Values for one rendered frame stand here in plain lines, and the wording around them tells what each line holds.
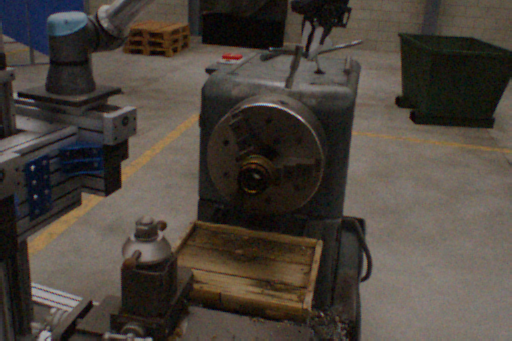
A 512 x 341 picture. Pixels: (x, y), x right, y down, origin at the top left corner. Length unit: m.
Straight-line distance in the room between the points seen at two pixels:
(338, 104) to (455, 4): 9.98
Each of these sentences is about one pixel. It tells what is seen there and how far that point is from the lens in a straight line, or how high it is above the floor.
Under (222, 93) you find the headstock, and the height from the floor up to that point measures 1.21.
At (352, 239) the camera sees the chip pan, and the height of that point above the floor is 0.54.
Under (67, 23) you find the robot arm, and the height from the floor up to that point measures 1.37.
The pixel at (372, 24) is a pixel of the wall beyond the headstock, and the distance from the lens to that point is 11.33.
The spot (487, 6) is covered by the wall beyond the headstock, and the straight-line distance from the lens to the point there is 11.50.
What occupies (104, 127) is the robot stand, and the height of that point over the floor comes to 1.08.
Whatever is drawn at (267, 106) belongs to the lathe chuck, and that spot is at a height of 1.23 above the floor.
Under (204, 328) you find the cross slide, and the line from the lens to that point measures 0.97.
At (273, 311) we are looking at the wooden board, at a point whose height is 0.88.
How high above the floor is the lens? 1.57
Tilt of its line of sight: 19 degrees down
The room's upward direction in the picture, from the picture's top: 3 degrees clockwise
